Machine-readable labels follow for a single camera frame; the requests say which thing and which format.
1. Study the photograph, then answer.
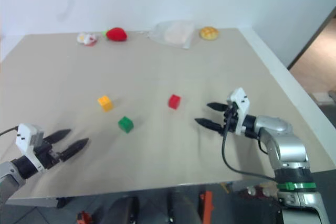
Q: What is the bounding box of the white and red small toy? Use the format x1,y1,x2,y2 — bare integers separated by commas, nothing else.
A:
76,31,100,47

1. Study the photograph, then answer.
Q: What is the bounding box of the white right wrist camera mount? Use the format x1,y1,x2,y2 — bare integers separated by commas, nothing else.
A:
226,87,251,136

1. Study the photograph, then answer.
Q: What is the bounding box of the red and white clutter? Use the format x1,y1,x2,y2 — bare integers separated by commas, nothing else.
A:
222,178,278,201

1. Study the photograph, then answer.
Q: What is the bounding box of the yellow cube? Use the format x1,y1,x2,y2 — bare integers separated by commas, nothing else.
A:
97,95,114,113

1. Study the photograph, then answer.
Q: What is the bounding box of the red cube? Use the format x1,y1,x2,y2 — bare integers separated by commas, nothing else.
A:
167,93,182,110

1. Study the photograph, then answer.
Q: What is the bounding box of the golden round bun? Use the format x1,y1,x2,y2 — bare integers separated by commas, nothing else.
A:
199,26,220,42

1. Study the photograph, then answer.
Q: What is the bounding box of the red plush strawberry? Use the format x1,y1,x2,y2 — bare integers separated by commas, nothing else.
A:
102,26,129,42

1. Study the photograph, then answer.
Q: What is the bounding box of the orange upright bracket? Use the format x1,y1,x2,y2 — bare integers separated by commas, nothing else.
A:
198,190,214,224

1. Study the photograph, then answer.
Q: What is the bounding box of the green cube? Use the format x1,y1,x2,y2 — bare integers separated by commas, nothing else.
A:
117,115,134,134

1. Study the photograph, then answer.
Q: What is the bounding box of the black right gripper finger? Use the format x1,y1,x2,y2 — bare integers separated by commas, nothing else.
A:
206,102,228,113
194,117,226,134

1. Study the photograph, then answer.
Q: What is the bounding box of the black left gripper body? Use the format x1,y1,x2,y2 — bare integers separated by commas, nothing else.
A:
33,139,63,173

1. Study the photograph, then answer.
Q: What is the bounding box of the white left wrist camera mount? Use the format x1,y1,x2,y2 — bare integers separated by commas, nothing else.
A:
15,123,46,174

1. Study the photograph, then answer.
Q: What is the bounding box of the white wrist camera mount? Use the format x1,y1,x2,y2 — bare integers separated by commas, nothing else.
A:
15,123,46,174
226,87,251,136

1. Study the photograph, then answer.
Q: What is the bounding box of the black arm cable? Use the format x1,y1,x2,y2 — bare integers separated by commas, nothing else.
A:
221,107,279,183
0,126,19,137

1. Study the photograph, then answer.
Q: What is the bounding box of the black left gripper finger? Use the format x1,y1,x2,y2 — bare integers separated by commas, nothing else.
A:
58,137,90,163
44,129,72,144

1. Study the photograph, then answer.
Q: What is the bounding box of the clear plastic bag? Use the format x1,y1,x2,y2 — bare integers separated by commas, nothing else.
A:
145,20,196,50

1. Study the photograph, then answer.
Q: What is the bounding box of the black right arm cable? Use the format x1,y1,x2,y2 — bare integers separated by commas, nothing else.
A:
221,107,279,183

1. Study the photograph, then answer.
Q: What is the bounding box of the small tan box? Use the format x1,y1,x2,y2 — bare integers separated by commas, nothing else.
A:
311,91,332,104

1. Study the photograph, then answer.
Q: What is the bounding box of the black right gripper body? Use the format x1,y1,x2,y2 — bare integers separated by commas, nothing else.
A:
222,103,241,134

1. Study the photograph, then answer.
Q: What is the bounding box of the orange and black object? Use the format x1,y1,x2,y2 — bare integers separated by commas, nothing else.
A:
76,210,93,224

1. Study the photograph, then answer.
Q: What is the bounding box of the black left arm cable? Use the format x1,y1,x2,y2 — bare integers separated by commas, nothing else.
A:
0,126,19,137

